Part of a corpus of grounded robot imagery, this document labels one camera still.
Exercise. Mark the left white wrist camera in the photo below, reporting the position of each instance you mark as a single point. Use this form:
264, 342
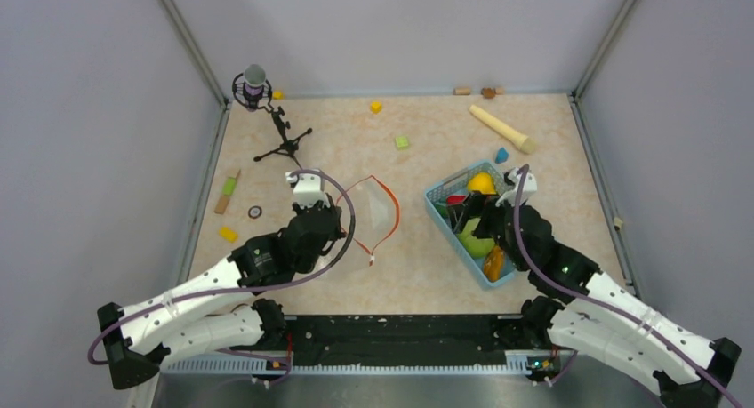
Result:
308, 188

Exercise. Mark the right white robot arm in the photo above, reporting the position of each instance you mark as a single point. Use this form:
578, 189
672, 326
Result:
580, 307

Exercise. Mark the green toy cucumber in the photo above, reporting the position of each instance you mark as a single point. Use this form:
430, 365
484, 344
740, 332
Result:
442, 210

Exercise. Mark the yellow cube block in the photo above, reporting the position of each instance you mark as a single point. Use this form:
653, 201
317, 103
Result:
376, 107

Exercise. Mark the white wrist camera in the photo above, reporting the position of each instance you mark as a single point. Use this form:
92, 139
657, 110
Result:
308, 188
516, 188

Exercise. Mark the yellow block left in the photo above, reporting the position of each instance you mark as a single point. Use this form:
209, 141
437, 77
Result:
228, 234

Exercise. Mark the microphone on black tripod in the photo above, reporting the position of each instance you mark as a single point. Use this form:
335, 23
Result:
252, 90

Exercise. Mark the yellow toy lemon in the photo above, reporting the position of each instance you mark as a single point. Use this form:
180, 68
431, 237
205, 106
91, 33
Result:
483, 183

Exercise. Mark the green toy cabbage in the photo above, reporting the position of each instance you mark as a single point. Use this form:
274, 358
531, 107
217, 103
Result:
476, 247

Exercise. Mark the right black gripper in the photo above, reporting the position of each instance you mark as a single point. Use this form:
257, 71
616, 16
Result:
473, 205

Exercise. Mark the light blue plastic basket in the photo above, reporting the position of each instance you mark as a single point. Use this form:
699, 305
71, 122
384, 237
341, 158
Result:
444, 202

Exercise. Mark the green wooden knife toy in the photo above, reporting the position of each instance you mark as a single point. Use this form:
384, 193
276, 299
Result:
227, 190

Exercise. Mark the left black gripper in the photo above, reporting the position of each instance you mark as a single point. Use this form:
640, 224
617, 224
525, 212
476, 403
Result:
338, 232

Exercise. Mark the cream wooden rolling pin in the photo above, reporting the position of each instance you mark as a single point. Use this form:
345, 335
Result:
521, 141

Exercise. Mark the blue toy block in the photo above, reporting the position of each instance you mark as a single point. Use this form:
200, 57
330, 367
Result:
501, 156

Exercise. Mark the green toy block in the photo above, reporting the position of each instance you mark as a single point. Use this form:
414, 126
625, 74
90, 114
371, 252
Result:
402, 142

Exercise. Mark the red toy chili pepper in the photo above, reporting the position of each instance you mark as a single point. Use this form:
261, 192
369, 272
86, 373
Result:
455, 199

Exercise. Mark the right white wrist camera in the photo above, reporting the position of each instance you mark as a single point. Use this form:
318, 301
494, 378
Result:
516, 188

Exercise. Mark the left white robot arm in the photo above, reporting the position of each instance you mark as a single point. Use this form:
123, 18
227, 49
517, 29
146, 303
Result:
222, 307

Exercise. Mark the clear orange-zip bag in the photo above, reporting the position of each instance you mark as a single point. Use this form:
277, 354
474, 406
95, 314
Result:
378, 214

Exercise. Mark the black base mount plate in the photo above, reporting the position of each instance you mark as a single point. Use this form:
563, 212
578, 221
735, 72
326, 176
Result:
405, 340

